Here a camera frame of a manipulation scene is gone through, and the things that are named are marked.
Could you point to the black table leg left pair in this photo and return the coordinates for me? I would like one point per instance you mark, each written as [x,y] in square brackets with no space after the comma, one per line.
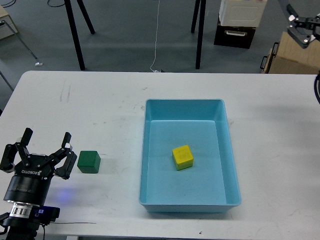
[74,31]

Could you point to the yellow wooden cube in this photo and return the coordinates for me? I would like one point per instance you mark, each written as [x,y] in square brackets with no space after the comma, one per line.
[182,157]

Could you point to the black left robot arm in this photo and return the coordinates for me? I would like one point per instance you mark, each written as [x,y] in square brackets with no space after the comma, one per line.
[24,220]

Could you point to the black table leg right pair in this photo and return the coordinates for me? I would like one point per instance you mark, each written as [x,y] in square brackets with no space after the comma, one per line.
[198,17]

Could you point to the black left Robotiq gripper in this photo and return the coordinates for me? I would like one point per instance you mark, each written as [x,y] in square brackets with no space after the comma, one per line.
[32,177]

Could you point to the cardboard box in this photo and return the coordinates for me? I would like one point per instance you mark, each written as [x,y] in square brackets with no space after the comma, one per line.
[287,57]

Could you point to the wooden cabinet at left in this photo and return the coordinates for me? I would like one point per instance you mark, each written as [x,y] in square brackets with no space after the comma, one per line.
[7,26]

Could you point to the black table leg pair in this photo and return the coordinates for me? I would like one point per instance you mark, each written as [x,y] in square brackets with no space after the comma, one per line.
[74,31]
[198,17]

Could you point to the green wooden cube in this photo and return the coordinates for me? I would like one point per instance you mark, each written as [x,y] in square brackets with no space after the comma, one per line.
[89,162]

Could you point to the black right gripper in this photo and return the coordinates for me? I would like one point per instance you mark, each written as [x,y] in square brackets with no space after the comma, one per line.
[303,30]

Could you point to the black storage box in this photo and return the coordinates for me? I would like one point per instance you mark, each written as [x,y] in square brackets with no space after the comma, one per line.
[234,36]

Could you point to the white storage crate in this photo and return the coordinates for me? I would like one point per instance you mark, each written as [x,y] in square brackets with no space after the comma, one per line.
[241,13]

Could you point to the light blue plastic bin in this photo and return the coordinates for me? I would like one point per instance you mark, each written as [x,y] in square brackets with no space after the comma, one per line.
[211,184]

